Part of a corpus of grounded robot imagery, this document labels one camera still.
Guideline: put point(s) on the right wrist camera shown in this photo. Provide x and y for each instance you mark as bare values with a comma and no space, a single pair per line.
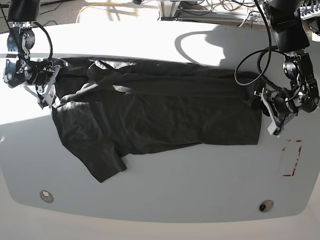
46,102

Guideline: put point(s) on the aluminium frame post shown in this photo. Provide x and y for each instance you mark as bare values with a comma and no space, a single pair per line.
167,8

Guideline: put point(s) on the dark grey T-shirt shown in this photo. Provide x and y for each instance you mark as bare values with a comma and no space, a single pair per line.
112,107

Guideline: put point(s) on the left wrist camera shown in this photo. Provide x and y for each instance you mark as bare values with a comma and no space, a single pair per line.
274,130

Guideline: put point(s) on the aluminium rail with cables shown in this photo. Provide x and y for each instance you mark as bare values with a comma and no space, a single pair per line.
222,16

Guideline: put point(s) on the table grommet hole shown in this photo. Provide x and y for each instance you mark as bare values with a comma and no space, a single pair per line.
46,196
266,206

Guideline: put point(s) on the left table grommet hole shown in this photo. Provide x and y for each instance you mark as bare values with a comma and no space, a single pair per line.
46,196

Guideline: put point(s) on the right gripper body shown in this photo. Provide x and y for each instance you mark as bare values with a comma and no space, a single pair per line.
41,84

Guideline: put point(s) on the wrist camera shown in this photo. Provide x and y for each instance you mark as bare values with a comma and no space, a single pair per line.
46,102
274,130

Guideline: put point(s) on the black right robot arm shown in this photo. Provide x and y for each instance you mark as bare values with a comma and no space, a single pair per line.
21,39

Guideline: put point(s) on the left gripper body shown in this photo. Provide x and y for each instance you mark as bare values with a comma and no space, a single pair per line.
276,105

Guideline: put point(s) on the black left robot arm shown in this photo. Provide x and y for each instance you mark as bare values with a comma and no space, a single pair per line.
291,40

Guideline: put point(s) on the right table grommet hole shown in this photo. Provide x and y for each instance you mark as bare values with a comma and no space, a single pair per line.
266,206

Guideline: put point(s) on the red tape rectangle marking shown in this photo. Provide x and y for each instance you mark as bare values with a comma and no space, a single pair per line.
289,158

